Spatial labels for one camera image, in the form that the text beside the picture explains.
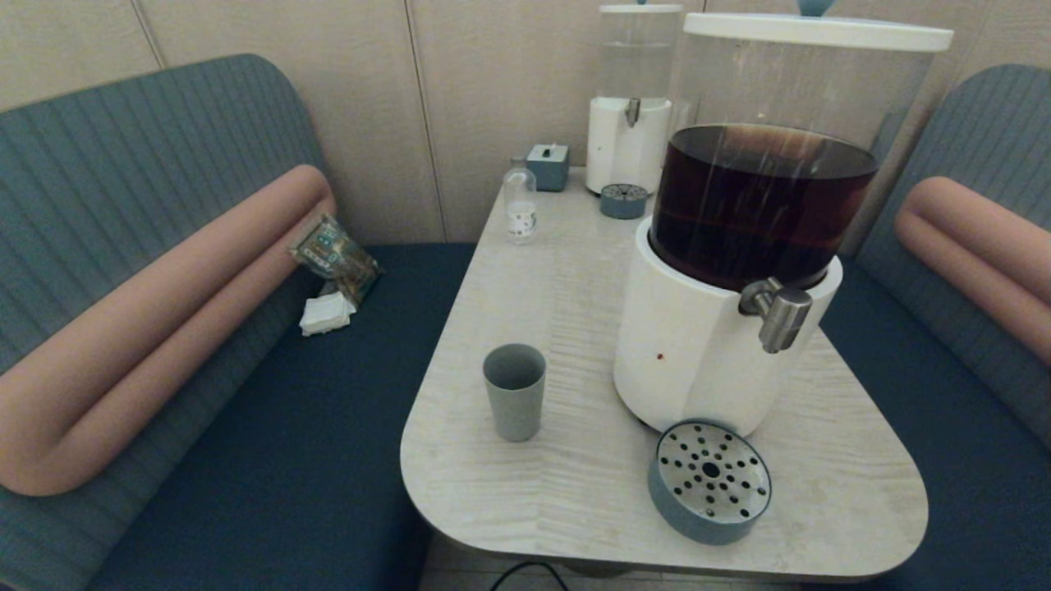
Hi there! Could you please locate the grey-blue plastic cup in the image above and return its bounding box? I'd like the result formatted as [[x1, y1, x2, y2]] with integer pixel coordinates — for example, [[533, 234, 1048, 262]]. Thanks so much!
[[483, 343, 548, 443]]

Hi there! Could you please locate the steel tap of tea dispenser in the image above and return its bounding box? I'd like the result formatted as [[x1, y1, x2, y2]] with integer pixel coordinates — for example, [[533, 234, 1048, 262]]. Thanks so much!
[[738, 277, 814, 355]]

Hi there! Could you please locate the small clear glass bottle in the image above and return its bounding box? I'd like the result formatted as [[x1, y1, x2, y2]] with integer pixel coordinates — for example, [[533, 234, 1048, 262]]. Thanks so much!
[[503, 156, 539, 244]]

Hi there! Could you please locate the small blue box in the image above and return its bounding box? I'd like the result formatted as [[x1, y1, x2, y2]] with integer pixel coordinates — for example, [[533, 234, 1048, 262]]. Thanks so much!
[[526, 144, 571, 193]]

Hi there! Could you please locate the small blue drip tray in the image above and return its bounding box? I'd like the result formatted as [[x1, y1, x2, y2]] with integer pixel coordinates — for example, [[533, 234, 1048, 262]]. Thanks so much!
[[599, 183, 649, 220]]

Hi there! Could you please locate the large tea drink dispenser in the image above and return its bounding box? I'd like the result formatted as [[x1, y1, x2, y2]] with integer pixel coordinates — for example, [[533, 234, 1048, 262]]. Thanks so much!
[[613, 33, 937, 438]]

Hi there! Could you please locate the small clear water dispenser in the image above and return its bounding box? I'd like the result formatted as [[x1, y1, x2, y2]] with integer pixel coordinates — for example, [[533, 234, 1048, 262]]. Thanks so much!
[[586, 10, 682, 196]]

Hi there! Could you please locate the green snack packet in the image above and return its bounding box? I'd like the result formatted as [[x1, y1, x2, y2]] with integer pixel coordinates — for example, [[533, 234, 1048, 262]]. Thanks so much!
[[289, 215, 382, 305]]

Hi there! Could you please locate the white folded napkin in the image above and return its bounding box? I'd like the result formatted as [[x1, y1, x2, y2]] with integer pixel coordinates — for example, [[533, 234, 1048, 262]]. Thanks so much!
[[299, 289, 357, 337]]

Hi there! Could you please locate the large blue perforated drip tray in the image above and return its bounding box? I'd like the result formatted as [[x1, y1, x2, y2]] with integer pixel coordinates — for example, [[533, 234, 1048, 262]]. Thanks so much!
[[647, 419, 773, 546]]

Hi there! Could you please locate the blue upholstered bench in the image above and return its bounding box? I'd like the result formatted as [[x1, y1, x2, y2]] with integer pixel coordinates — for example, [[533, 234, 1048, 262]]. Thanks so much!
[[0, 53, 477, 591], [821, 64, 1051, 591]]

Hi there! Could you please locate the white lid of tea dispenser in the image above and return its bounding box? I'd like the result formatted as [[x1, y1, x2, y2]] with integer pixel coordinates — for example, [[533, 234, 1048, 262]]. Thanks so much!
[[683, 11, 955, 53]]

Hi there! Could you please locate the black cable on floor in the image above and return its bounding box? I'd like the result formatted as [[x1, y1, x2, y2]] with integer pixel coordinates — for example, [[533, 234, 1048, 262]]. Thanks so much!
[[491, 561, 570, 591]]

